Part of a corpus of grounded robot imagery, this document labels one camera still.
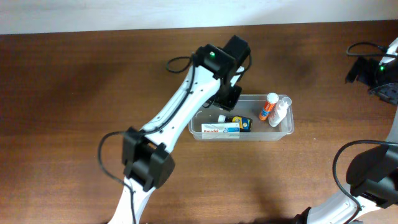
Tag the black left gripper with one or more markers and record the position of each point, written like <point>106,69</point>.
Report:
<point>230,101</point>

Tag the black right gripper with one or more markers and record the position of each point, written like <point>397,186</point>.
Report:
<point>365,76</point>

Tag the dark syrup bottle white cap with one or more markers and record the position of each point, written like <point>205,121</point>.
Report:
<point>245,123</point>

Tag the white Panadol medicine box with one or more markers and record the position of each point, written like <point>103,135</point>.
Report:
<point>220,131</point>

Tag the orange tablet tube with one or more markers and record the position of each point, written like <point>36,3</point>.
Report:
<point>271,100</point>

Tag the white spray bottle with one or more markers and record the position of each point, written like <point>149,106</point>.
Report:
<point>279,112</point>

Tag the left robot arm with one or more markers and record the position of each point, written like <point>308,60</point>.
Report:
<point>212,73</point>

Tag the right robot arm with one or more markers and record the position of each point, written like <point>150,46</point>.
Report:
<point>371,178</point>

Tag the clear plastic container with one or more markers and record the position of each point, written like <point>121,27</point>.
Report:
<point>247,106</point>

